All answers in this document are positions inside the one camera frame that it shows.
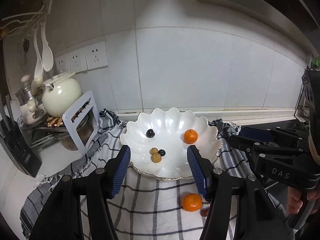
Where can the white scalloped ceramic bowl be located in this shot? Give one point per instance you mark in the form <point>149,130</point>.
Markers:
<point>169,127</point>

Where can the white ladle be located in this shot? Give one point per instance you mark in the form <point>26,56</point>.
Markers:
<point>39,64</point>

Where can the wooden trivet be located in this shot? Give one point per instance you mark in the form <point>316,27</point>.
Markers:
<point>54,121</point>

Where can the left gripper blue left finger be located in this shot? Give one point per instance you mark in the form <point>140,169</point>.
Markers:
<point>116,171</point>

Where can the dark grape in bowl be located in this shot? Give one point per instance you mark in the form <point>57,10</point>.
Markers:
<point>150,133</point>

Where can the small dark blueberry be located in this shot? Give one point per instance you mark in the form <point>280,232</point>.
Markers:
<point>162,152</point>

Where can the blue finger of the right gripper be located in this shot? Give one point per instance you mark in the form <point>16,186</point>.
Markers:
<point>256,134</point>

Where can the white dish rack frame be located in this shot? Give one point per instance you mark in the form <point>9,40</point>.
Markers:
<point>84,108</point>

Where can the white rice spoon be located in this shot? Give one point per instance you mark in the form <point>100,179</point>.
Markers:
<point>47,54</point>

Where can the black knife block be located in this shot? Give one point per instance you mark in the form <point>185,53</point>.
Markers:
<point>13,142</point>

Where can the white wall-mounted rack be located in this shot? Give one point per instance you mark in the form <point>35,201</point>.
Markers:
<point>22,15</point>

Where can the orange mandarin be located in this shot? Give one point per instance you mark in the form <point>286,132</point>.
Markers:
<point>192,202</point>
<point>190,136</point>

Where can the checked grey white cloth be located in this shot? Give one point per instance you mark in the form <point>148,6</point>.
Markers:
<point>145,208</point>

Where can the black wire spice rack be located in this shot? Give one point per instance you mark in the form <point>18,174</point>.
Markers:
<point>302,109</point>

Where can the tan longan fruit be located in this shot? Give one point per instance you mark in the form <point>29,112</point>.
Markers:
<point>153,150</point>
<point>156,158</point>

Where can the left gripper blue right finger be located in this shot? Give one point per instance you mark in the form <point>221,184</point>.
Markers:
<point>201,170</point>

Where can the small steel steamer pot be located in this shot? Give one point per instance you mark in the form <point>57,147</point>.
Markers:
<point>24,94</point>

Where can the orange mandarin in bowl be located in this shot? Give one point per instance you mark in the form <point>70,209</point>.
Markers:
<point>190,136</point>

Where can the cream ceramic pot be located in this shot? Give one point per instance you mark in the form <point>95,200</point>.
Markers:
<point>60,92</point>

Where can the white wall socket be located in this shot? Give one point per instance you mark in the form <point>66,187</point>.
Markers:
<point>77,60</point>
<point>96,55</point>
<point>62,64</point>

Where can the person's right hand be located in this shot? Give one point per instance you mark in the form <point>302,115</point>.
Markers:
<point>294,202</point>

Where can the steel range hood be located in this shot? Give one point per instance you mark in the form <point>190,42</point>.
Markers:
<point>296,19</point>

